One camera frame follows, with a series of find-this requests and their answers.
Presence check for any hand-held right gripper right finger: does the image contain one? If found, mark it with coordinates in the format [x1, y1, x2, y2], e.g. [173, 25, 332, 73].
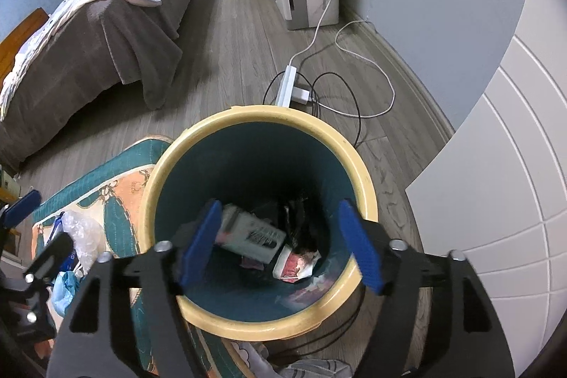
[338, 199, 517, 378]

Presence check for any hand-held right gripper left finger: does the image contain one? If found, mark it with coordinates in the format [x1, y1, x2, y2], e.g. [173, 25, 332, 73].
[46, 199, 222, 378]

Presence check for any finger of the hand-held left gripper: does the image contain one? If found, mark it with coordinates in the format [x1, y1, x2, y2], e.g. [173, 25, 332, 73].
[0, 190, 43, 238]
[22, 231, 75, 286]

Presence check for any clear plastic bag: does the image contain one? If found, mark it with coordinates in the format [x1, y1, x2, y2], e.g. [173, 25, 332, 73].
[60, 210, 107, 272]

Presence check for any blue face mask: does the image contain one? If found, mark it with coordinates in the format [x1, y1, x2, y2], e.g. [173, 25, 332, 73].
[51, 269, 87, 317]

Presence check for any teal bin with yellow rim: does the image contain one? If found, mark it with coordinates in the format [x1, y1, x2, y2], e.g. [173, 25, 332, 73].
[141, 105, 379, 340]

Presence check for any white box with black print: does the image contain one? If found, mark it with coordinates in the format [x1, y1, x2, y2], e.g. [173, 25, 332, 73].
[215, 204, 286, 264]

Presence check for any black wrapper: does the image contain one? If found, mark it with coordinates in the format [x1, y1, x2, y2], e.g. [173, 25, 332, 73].
[266, 192, 320, 255]

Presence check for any red and white wrapper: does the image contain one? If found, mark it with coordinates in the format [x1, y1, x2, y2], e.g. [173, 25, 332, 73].
[272, 247, 322, 283]

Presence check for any teal and beige patterned rug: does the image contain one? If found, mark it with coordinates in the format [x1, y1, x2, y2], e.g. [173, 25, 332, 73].
[32, 134, 266, 378]

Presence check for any grey white cloth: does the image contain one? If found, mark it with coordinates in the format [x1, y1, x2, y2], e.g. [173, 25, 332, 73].
[239, 343, 355, 378]

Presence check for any white panelled door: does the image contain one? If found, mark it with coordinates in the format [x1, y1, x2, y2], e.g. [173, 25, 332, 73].
[405, 0, 567, 374]

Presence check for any white charger plug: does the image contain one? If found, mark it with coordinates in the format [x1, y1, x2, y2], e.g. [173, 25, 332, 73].
[290, 83, 313, 105]

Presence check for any wooden headboard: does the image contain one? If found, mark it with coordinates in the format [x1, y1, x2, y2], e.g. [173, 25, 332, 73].
[0, 8, 49, 71]

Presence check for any white power strip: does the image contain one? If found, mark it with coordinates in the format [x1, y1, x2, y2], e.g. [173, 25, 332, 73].
[275, 66, 297, 108]

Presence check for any bed with grey cover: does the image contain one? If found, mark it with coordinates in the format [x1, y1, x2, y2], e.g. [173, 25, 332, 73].
[0, 0, 207, 173]

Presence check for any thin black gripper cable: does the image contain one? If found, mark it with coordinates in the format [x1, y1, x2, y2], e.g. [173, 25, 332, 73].
[248, 285, 369, 363]

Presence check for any black floor cable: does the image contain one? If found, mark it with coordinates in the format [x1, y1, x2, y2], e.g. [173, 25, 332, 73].
[262, 70, 363, 149]

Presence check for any long white looped cable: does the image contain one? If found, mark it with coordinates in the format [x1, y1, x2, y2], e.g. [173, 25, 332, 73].
[310, 18, 396, 118]

